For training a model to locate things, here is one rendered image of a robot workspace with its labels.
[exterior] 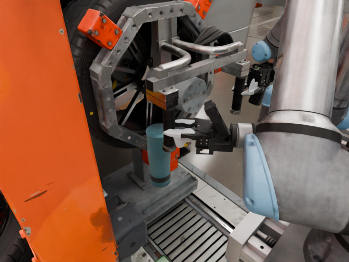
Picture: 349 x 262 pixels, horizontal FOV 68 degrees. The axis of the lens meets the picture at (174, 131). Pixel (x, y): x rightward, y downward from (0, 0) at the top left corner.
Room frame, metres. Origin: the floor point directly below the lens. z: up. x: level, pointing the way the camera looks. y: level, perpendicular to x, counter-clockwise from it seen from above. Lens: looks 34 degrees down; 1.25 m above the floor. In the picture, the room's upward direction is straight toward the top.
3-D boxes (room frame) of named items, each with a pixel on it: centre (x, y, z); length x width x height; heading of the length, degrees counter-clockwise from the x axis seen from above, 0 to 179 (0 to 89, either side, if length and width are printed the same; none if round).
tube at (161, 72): (0.77, 0.04, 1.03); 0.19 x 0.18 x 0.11; 42
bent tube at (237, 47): (0.90, -0.11, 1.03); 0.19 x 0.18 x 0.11; 42
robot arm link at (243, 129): (0.63, -0.20, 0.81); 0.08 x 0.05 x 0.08; 176
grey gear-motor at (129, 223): (0.73, 0.30, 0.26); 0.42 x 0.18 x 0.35; 42
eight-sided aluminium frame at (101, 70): (0.93, 0.05, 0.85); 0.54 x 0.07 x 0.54; 132
